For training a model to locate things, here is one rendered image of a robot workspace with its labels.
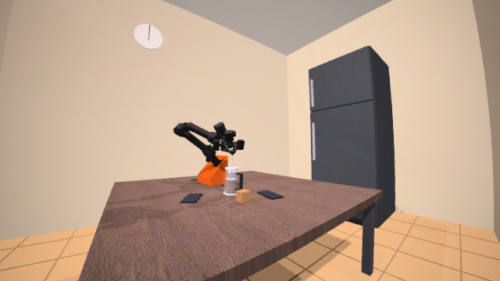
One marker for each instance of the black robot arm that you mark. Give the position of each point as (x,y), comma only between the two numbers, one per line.
(182,130)

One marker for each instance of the dark grey flat rectangle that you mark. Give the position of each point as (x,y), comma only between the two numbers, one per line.
(191,198)
(270,194)

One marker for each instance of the white french press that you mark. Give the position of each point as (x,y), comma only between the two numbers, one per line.
(231,179)

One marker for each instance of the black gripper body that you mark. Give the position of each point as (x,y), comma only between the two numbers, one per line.
(217,144)

